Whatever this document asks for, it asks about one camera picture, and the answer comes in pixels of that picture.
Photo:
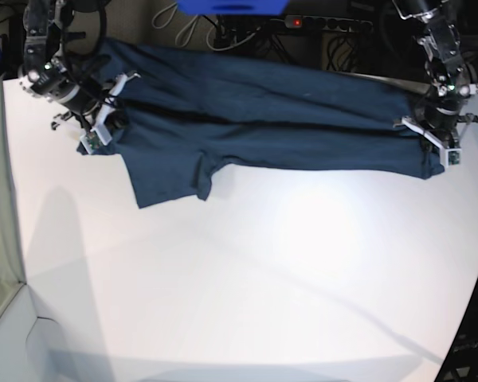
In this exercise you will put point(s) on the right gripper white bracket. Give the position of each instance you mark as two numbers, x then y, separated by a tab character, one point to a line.
96	132

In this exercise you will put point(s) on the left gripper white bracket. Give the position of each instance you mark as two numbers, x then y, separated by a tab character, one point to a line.
447	140

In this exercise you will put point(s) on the dark blue t-shirt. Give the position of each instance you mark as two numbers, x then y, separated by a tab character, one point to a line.
189	114

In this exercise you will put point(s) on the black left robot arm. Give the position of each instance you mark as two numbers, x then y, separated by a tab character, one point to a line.
437	116

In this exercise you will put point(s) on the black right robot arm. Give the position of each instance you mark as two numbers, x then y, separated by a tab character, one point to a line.
51	72

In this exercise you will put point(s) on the blue plastic bin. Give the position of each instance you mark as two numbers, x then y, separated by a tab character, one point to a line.
232	7

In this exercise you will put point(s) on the black power strip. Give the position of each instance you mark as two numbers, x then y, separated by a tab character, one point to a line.
326	24

